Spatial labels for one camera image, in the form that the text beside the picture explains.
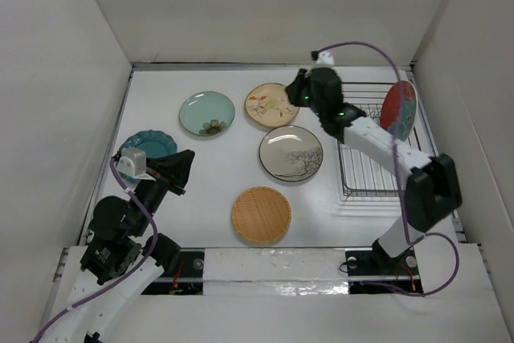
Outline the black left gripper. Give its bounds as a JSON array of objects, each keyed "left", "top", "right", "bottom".
[{"left": 131, "top": 147, "right": 196, "bottom": 234}]

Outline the dark teal scalloped plate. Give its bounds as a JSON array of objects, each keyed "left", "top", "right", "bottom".
[{"left": 116, "top": 130, "right": 177, "bottom": 179}]

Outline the beige bird plate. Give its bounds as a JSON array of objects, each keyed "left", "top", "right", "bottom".
[{"left": 244, "top": 83, "right": 300, "bottom": 128}]

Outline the light green flower plate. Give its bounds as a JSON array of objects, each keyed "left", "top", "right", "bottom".
[{"left": 178, "top": 91, "right": 235, "bottom": 137}]

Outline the cream tree plate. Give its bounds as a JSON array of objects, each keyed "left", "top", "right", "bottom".
[{"left": 259, "top": 125, "right": 324, "bottom": 182}]

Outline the red teal flower plate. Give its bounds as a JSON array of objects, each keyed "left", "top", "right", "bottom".
[{"left": 379, "top": 80, "right": 418, "bottom": 141}]

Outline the woven bamboo plate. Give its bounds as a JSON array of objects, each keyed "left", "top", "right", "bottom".
[{"left": 231, "top": 186, "right": 292, "bottom": 244}]

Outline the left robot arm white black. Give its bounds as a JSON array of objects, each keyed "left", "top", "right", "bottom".
[{"left": 33, "top": 148, "right": 195, "bottom": 342}]

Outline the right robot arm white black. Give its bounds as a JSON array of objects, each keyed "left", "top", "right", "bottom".
[{"left": 286, "top": 67, "right": 463, "bottom": 273}]

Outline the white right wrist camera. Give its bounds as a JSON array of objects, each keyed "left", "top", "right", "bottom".
[{"left": 311, "top": 50, "right": 335, "bottom": 67}]

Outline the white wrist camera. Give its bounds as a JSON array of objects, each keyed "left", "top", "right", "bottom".
[
  {"left": 116, "top": 147, "right": 146, "bottom": 179},
  {"left": 311, "top": 50, "right": 335, "bottom": 67}
]

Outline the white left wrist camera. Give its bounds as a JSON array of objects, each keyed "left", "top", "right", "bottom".
[{"left": 116, "top": 147, "right": 146, "bottom": 179}]

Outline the black wire dish rack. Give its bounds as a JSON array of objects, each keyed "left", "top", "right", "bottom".
[{"left": 338, "top": 82, "right": 398, "bottom": 201}]

